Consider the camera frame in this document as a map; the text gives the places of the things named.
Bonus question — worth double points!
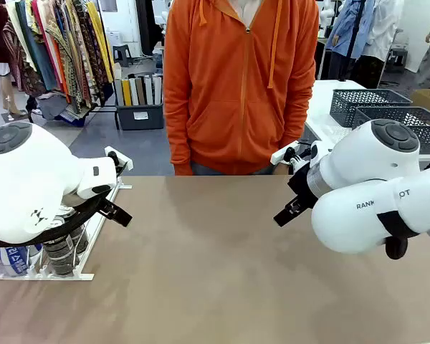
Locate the light grey fabric roll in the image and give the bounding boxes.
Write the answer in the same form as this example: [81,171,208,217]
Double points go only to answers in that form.
[114,77,125,107]
[143,75,154,106]

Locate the white side table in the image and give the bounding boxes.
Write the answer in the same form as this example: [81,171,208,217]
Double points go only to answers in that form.
[303,80,430,163]

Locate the person's right forearm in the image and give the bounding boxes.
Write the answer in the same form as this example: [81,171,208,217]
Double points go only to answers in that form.
[163,91,195,176]

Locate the black right arm cable strap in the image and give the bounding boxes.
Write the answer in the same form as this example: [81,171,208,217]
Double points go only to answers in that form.
[376,211,421,261]

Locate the person's left forearm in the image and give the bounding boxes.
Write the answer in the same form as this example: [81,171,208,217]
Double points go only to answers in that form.
[278,80,319,151]

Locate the mannequin legs with base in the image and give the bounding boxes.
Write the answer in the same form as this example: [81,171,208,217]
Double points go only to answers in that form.
[0,70,30,123]

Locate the white box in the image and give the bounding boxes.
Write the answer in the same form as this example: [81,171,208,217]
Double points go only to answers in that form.
[106,29,123,47]

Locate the dark grey plastic basket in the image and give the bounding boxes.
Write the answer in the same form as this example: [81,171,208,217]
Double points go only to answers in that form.
[353,106,430,156]
[329,89,414,128]

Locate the white can dispenser rack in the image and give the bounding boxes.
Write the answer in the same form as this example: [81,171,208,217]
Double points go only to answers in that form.
[0,175,134,281]

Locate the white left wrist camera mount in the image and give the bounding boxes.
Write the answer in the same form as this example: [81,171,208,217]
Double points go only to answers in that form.
[105,145,134,176]

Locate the dark patterned garment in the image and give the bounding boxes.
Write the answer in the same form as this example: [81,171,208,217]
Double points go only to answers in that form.
[73,0,107,103]

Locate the blue jeans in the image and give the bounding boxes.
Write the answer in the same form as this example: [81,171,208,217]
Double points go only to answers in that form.
[190,161,277,176]

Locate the blue patterned cloth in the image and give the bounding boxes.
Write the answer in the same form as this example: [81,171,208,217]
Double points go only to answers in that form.
[57,106,90,128]

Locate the white fabric roll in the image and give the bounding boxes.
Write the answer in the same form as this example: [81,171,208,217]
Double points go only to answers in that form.
[152,75,163,105]
[128,77,140,107]

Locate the yellow garment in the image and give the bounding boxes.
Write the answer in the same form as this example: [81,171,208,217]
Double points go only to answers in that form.
[85,1,115,84]

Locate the white shirt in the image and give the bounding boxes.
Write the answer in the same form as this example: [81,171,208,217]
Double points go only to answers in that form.
[361,0,405,62]

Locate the brown fabric roll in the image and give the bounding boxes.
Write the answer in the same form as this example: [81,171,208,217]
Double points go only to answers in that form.
[135,77,146,106]

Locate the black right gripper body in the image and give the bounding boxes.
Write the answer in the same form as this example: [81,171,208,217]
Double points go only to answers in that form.
[287,163,320,212]

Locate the teal garment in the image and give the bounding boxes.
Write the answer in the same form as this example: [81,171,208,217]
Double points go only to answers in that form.
[16,1,60,92]

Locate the grey step stool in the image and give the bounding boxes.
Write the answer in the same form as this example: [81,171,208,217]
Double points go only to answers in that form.
[112,44,134,68]

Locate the blue soda can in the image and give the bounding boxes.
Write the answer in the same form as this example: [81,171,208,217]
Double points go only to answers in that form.
[0,244,43,279]

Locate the light blue shirt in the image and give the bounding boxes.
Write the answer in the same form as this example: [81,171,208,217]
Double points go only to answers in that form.
[325,0,377,60]

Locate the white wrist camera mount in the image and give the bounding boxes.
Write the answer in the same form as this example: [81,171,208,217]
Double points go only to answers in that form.
[105,145,134,176]
[270,140,318,169]

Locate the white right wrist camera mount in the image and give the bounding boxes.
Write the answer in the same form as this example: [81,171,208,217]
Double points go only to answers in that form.
[270,140,318,169]

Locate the orange hooded sweatshirt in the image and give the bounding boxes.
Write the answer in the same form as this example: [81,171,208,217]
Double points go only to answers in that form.
[163,0,320,176]

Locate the black stand pole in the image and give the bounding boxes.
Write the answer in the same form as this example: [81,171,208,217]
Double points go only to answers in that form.
[338,0,367,82]

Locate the black stool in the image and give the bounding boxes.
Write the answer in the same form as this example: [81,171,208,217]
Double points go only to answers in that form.
[386,47,409,75]

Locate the black clothes rack frame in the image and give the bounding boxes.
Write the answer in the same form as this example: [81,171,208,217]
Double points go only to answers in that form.
[27,0,121,130]

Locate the grey cloth heap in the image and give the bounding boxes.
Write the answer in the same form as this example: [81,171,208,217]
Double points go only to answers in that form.
[37,93,72,121]

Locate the orange garment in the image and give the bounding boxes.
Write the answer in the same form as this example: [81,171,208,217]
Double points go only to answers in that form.
[52,39,72,105]

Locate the cream garment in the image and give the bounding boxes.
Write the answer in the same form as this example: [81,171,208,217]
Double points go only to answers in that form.
[5,0,35,72]

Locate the yellow fabric roll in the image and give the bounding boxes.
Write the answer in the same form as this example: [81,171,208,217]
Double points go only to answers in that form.
[121,78,133,107]

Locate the grey storage bin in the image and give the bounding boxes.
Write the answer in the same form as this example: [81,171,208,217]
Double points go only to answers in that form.
[115,102,165,131]

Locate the brown patterned garment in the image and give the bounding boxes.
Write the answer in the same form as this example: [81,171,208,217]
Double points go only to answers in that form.
[44,0,94,108]

